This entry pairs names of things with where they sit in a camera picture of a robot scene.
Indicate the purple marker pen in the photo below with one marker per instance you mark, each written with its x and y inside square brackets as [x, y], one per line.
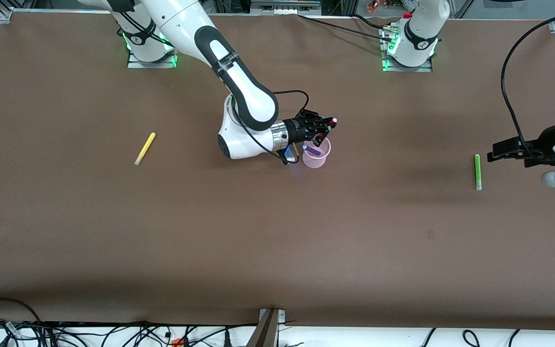
[312, 150]

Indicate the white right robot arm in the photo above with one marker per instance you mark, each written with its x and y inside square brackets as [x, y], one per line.
[253, 96]

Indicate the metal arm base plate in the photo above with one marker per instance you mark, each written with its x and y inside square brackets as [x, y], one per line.
[422, 68]
[135, 63]

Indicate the aluminium frame rail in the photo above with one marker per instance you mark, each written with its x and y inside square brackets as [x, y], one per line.
[284, 4]

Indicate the green highlighter pen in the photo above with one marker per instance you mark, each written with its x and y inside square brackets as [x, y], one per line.
[477, 171]

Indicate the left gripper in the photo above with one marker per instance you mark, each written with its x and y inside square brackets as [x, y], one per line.
[540, 142]

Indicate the metal table edge bracket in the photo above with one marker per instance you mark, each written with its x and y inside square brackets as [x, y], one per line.
[270, 323]

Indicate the pink cup pen holder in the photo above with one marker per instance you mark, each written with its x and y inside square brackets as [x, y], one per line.
[317, 161]

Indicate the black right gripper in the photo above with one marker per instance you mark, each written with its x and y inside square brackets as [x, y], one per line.
[302, 128]

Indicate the yellow highlighter pen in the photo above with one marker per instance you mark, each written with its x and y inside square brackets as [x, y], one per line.
[145, 148]

